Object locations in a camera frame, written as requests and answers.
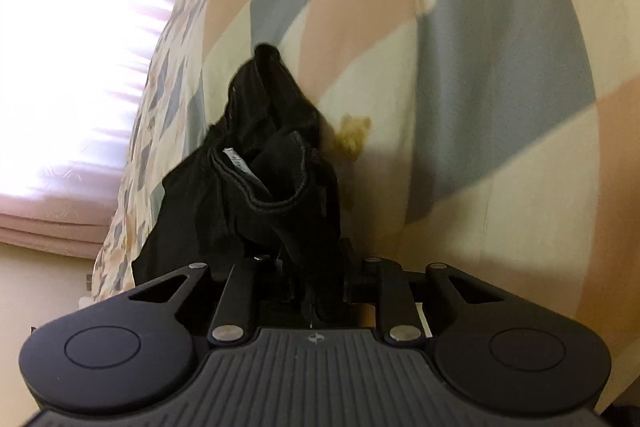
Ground checkered bear print quilt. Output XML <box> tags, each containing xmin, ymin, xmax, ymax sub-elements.
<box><xmin>92</xmin><ymin>0</ymin><xmax>640</xmax><ymax>413</ymax></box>

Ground black pants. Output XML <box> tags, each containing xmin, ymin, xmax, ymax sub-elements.
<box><xmin>131</xmin><ymin>43</ymin><xmax>351</xmax><ymax>325</ymax></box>

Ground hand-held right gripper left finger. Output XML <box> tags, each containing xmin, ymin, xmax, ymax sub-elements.
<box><xmin>127</xmin><ymin>261</ymin><xmax>281</xmax><ymax>344</ymax></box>

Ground pink curtain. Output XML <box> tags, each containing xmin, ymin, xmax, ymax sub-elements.
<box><xmin>0</xmin><ymin>0</ymin><xmax>236</xmax><ymax>264</ymax></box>

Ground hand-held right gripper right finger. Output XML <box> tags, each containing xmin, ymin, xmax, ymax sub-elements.
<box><xmin>345</xmin><ymin>256</ymin><xmax>507</xmax><ymax>344</ymax></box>

